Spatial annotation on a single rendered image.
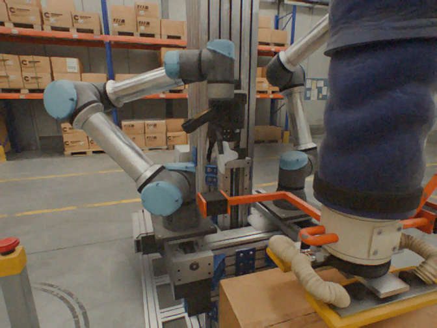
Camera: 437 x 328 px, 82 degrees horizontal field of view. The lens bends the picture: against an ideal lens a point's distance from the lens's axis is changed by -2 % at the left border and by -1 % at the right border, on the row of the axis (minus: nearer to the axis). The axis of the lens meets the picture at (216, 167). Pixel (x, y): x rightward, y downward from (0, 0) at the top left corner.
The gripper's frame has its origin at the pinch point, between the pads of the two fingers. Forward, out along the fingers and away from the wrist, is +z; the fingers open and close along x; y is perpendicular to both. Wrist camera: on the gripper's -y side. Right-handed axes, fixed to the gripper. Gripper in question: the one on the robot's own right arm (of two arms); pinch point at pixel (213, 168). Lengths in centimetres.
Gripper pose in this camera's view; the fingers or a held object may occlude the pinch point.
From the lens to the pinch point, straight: 76.9
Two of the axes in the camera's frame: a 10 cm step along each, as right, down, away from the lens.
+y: 9.6, -0.7, 2.8
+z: 0.0, 9.6, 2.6
